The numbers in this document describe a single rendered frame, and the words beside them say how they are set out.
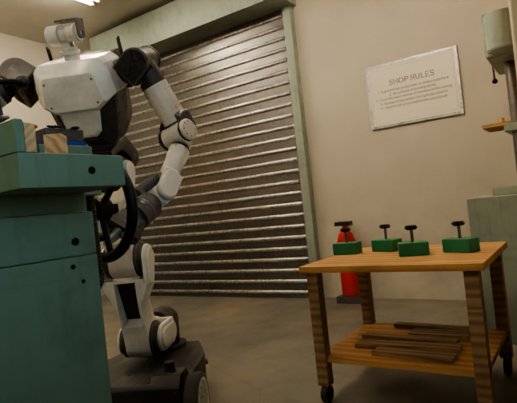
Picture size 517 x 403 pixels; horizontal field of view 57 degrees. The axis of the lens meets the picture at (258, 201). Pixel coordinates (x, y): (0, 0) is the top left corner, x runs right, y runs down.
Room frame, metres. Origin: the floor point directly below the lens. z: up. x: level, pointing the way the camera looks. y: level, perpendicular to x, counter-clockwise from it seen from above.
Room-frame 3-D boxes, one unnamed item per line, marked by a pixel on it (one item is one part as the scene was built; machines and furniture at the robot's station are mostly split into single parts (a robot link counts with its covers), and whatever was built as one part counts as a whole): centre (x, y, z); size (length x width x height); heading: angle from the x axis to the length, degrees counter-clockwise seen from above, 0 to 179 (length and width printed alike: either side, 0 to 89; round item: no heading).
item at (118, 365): (2.00, 0.53, 0.19); 0.64 x 0.52 x 0.33; 174
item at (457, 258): (1.88, -0.55, 0.32); 0.66 x 0.57 x 0.64; 56
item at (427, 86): (3.35, -1.16, 1.48); 0.64 x 0.02 x 0.46; 57
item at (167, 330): (2.04, 0.53, 0.28); 0.21 x 0.20 x 0.13; 174
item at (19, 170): (1.07, 0.53, 0.87); 0.61 x 0.30 x 0.06; 54
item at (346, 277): (3.60, -0.63, 0.30); 0.19 x 0.18 x 0.60; 147
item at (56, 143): (0.88, 0.36, 0.92); 0.04 x 0.03 x 0.04; 7
